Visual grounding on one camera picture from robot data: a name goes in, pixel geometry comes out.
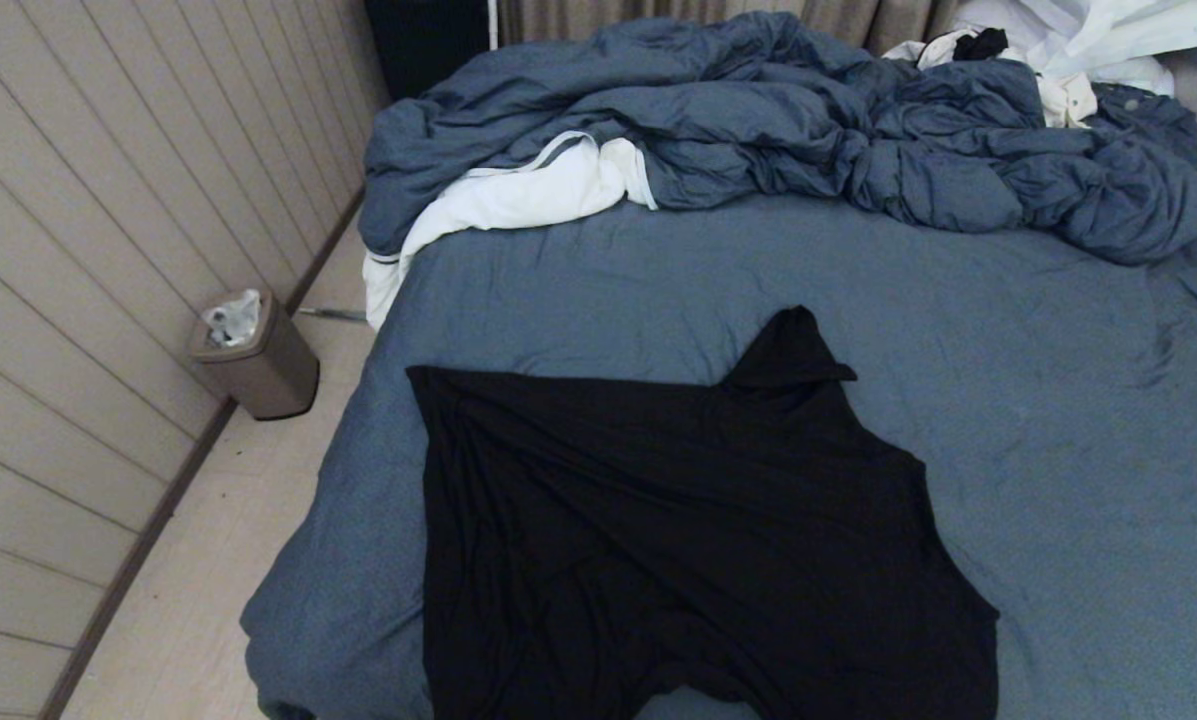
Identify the bed with blue sheet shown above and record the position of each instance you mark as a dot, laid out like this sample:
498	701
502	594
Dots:
1058	450

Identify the white quilt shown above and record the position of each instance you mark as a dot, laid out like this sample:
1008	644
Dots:
518	195

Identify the white crumpled garment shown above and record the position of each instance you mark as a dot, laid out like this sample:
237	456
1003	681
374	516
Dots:
1108	30

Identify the dark blue denim garment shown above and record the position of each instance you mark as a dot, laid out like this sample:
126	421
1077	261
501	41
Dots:
1158	110

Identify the black t-shirt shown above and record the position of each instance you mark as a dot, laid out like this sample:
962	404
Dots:
658	520

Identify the cream buttoned shirt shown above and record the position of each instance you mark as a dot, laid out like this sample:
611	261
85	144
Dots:
1066	100

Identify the brown trash bin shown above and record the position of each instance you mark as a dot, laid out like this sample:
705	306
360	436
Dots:
278	380

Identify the beige curtain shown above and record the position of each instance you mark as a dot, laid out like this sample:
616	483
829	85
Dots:
558	18

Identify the crumpled blue duvet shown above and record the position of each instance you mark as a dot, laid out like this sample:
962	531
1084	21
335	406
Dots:
758	110

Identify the small black garment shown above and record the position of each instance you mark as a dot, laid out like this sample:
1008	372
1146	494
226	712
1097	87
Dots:
980	45

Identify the dark cabinet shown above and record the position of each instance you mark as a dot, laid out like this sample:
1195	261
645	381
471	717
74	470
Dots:
423	45

